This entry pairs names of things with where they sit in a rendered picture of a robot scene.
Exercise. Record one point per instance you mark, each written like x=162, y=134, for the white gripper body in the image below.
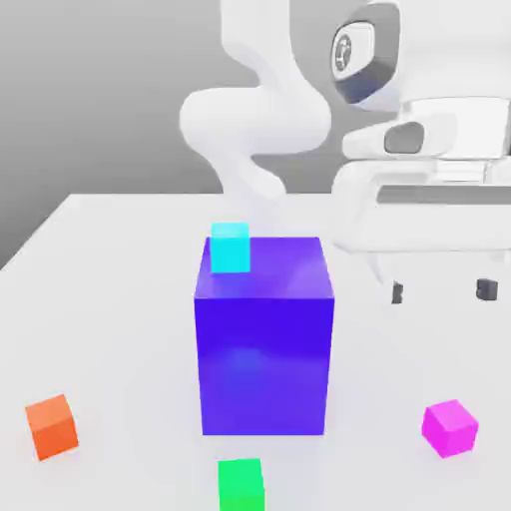
x=359, y=223

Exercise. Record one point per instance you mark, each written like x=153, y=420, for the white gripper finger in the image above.
x=487, y=289
x=393, y=289

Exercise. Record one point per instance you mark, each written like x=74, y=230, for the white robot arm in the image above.
x=255, y=119

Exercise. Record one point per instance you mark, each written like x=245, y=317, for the small cyan cube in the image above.
x=230, y=249

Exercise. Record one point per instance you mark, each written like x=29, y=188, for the small magenta cube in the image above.
x=449, y=429

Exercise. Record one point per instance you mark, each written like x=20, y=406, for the small green cube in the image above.
x=240, y=485

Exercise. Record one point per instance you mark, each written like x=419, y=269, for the small orange cube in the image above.
x=52, y=427

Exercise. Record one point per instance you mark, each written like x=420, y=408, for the large blue box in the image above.
x=263, y=359

